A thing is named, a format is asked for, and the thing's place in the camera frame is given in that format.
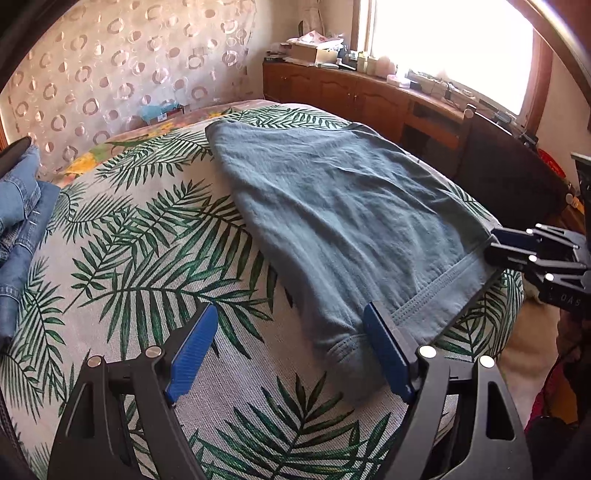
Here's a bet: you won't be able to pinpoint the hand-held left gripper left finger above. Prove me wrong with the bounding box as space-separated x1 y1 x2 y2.
46 302 219 480

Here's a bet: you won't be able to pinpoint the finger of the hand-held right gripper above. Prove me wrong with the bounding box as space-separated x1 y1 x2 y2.
490 224 583 252
484 247 557 283

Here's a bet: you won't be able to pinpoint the dark folded cloth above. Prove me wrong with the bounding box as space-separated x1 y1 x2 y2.
0 136 33 176

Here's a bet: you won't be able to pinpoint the person's dark clothing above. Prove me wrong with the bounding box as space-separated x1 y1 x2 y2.
526 360 591 480

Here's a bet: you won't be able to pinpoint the box with blue cloth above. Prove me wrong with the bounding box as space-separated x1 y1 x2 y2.
141 102 190 124

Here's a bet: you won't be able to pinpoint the wooden framed window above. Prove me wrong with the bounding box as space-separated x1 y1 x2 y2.
353 0 555 134

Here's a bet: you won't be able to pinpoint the open cardboard box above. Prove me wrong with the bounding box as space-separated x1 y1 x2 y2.
288 41 340 65

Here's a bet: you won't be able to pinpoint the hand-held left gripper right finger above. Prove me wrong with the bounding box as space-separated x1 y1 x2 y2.
362 301 532 480

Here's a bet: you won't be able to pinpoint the stack of folded jeans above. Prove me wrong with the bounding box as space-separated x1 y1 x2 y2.
0 143 61 342

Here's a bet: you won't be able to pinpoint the long wooden cabinet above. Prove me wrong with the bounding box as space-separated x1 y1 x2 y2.
262 60 467 162

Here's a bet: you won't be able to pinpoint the circle patterned curtain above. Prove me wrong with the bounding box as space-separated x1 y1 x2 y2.
0 0 259 181

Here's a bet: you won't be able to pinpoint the group of white bottles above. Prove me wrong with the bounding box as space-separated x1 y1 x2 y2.
358 51 398 77

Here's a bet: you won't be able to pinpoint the blue denim shorts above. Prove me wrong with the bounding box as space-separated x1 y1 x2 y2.
205 121 497 407

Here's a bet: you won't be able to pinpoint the leaf print bed sheet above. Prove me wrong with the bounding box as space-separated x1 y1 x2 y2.
0 104 525 480

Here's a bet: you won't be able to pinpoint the white power strip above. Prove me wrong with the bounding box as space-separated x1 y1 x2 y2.
411 69 462 100

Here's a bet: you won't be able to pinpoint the floral blanket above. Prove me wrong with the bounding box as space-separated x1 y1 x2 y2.
60 99 259 185

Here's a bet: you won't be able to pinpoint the dark chair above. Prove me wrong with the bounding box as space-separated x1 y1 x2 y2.
455 105 571 227

